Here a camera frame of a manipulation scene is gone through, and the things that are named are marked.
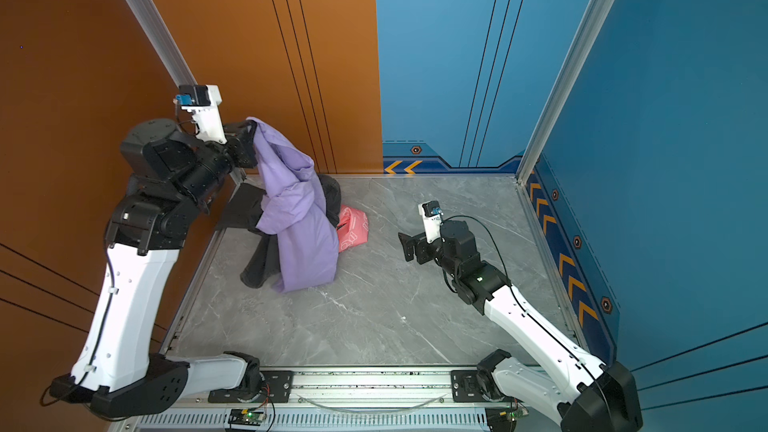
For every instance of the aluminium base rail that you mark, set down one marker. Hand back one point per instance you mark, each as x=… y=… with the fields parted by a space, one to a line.
x=375 y=398

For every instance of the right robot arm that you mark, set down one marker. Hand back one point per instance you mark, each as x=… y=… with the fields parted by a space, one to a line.
x=574 y=388

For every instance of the lilac purple cloth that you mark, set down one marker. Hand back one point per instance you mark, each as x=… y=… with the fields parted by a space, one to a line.
x=295 y=212

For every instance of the right aluminium corner post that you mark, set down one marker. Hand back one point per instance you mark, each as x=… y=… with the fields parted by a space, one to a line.
x=583 y=41

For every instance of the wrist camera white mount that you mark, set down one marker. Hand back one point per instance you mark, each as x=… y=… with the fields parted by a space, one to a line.
x=432 y=218
x=201 y=103

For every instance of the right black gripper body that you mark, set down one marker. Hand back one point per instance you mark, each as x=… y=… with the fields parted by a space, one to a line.
x=426 y=252

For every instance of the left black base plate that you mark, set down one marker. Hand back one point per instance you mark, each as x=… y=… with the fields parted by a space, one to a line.
x=273 y=385

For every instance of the green circuit board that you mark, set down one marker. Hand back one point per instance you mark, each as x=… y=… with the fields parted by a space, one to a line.
x=247 y=419
x=505 y=419

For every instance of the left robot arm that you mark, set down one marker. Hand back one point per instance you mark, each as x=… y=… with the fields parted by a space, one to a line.
x=175 y=178

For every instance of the left aluminium corner post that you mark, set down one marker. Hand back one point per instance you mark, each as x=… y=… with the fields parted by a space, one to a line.
x=157 y=32

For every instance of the dark grey jacket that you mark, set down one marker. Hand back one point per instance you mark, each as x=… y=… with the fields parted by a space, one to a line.
x=264 y=246

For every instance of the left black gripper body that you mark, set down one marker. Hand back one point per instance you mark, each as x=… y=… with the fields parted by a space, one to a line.
x=235 y=153

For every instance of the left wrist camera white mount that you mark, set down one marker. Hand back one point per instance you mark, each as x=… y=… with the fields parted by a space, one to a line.
x=201 y=103

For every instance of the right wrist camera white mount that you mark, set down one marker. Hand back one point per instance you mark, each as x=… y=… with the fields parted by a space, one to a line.
x=432 y=218

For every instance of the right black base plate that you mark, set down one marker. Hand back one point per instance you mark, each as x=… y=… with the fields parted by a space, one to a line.
x=468 y=386

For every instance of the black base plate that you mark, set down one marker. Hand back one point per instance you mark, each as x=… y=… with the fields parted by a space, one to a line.
x=468 y=386
x=273 y=385

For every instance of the aluminium corner post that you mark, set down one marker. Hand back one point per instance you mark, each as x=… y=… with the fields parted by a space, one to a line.
x=157 y=32
x=583 y=41

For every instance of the pink patterned cloth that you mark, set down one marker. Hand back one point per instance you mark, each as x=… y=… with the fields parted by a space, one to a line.
x=353 y=228

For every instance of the left green circuit board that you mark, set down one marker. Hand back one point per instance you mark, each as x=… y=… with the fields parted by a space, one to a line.
x=247 y=419

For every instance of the right green circuit board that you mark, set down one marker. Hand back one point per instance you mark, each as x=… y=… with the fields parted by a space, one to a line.
x=505 y=419

